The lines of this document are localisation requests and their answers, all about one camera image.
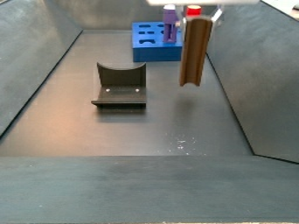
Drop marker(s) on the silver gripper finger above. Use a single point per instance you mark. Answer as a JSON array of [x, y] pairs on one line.
[[182, 20], [217, 15]]

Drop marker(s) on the blue shape-sorter block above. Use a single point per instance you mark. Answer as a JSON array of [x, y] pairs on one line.
[[148, 44]]

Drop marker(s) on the purple pentagon peg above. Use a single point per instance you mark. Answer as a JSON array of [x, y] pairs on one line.
[[170, 20]]

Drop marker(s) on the dark grey curved fixture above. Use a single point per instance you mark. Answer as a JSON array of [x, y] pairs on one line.
[[122, 86]]

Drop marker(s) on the red hexagon peg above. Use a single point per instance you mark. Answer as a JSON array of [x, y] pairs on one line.
[[193, 11]]

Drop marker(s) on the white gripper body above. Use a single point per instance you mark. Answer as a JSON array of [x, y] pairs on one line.
[[201, 2]]

